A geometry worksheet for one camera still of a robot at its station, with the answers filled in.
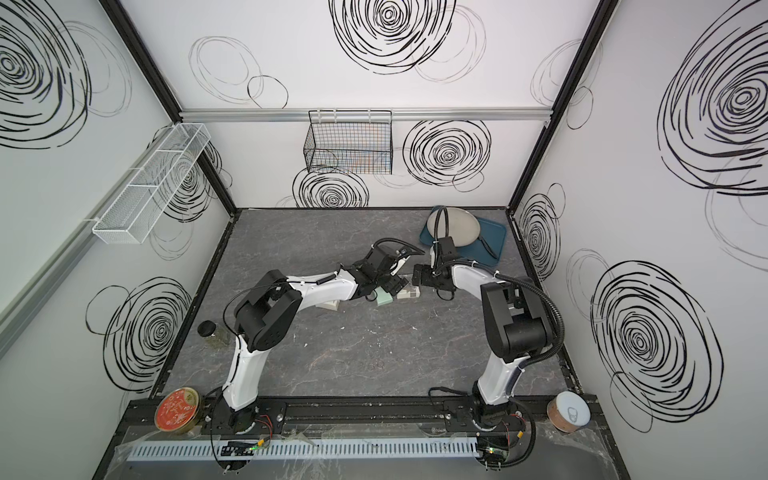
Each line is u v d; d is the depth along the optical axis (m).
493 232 1.12
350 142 1.24
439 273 0.72
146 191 0.71
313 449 0.96
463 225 1.14
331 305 0.89
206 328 0.83
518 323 0.49
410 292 0.93
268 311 0.54
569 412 0.69
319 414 0.75
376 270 0.75
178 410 0.71
